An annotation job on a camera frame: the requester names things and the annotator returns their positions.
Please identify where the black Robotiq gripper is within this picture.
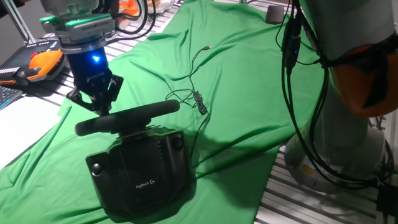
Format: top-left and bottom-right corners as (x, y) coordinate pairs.
(63, 49), (124, 116)

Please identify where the black steering wheel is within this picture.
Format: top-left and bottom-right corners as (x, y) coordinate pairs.
(74, 99), (180, 137)

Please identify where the black Logitech wheel base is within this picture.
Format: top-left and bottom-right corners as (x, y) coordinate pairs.
(85, 124), (192, 215)

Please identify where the dark sleeved person forearm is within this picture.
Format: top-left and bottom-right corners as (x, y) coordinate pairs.
(0, 0), (25, 9)

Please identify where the orange black teach pendant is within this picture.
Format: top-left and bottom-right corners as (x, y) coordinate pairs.
(0, 39), (69, 86)

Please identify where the white paper sheet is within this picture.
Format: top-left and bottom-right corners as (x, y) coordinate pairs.
(0, 96), (63, 170)

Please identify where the orange plastic object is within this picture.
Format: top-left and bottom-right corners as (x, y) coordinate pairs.
(119, 0), (141, 16)

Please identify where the black keyboard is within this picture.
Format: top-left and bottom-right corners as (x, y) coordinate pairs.
(0, 85), (24, 111)

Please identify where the grey slanted metal pole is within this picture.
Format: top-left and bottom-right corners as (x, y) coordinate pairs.
(2, 0), (37, 44)

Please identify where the green cloth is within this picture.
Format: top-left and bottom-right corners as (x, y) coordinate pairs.
(0, 0), (326, 224)

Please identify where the small black flat box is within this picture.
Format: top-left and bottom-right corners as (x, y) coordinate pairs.
(266, 4), (285, 25)

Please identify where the thin black USB cable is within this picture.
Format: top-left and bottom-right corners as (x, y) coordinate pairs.
(164, 45), (214, 159)

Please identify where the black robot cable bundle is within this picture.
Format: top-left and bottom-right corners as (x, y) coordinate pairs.
(105, 0), (394, 189)

